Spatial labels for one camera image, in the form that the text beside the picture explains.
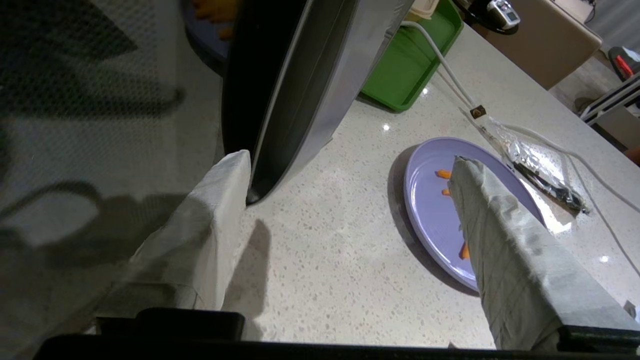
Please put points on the beige furniture block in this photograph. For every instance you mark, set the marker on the beige furniture block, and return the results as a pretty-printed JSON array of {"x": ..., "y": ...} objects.
[{"x": 545, "y": 45}]

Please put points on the red black tool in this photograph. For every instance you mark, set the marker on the red black tool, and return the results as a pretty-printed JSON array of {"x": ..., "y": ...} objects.
[{"x": 625, "y": 62}]

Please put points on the purple plate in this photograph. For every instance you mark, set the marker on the purple plate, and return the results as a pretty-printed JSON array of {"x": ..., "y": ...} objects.
[{"x": 430, "y": 215}]

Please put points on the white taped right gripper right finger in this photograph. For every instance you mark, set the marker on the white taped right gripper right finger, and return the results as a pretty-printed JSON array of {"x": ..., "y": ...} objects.
[{"x": 515, "y": 260}]

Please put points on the clear foil wrapper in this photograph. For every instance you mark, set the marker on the clear foil wrapper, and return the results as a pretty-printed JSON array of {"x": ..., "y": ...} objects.
[{"x": 535, "y": 160}]

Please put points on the silver black handheld device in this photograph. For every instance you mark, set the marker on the silver black handheld device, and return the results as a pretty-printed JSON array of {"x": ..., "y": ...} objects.
[{"x": 502, "y": 14}]

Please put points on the black glass microwave door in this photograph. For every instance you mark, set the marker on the black glass microwave door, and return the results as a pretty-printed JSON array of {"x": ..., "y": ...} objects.
[{"x": 325, "y": 75}]

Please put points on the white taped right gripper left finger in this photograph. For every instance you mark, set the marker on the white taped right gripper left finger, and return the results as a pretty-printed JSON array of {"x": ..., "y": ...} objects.
[{"x": 200, "y": 235}]

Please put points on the green plastic tray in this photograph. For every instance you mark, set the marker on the green plastic tray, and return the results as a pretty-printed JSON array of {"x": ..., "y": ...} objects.
[{"x": 405, "y": 70}]

